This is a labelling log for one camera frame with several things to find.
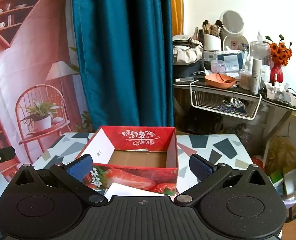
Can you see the red vase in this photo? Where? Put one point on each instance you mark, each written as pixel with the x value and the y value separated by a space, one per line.
pixel 276 73

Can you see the dark top vanity desk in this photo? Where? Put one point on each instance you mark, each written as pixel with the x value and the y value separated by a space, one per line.
pixel 273 102

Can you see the cotton swab box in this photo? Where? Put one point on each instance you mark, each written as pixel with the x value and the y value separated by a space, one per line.
pixel 245 80

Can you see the white makeup brush holder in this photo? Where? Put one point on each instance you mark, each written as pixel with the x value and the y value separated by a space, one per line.
pixel 213 42

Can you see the pile of blue wrapped candies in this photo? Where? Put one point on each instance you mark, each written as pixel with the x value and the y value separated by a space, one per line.
pixel 234 106

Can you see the yellowish plastic bag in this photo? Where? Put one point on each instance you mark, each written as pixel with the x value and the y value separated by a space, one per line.
pixel 283 152

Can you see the yellow curtain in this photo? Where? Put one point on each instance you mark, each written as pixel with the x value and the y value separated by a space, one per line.
pixel 175 5

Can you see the clear plastic cup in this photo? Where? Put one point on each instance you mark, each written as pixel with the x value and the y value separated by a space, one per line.
pixel 217 67

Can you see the tall white bottle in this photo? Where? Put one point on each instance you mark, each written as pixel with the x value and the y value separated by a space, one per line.
pixel 256 76

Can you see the black floor bag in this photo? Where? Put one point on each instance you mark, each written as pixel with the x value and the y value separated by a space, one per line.
pixel 203 122

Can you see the round white mirror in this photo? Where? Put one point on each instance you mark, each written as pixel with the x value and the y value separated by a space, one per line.
pixel 234 21

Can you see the bunch of makeup brushes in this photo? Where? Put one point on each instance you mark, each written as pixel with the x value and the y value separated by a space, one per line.
pixel 210 27

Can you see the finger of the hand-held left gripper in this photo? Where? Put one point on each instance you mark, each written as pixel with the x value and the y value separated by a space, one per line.
pixel 2 153

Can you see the red strawberry cardboard box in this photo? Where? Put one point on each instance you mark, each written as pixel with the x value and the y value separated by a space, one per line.
pixel 138 137

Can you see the black cosmetic bag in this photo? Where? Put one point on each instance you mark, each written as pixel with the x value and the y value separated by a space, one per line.
pixel 188 68

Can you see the white card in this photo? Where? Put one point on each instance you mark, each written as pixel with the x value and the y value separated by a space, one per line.
pixel 128 191

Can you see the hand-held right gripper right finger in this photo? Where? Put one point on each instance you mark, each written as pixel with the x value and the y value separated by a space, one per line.
pixel 201 167

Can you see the printed room backdrop cloth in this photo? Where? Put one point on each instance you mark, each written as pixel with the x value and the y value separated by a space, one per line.
pixel 25 55

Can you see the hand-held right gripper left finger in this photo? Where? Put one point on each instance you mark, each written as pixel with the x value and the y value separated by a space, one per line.
pixel 80 166

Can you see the orange tray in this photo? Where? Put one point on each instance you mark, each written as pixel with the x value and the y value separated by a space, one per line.
pixel 215 81

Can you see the crumpled white tissue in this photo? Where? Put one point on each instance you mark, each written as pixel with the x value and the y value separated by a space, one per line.
pixel 275 88

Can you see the orange flower bouquet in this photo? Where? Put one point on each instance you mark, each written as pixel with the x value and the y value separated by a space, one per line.
pixel 279 52

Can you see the black and white pen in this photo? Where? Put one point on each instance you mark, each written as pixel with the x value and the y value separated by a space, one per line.
pixel 185 79

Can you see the clear acrylic organizer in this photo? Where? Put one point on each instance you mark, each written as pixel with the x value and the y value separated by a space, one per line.
pixel 259 51

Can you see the teal curtain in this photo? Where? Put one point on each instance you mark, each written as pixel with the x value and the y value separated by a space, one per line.
pixel 123 55

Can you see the blue packet white label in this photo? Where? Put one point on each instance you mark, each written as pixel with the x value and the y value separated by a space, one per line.
pixel 229 60

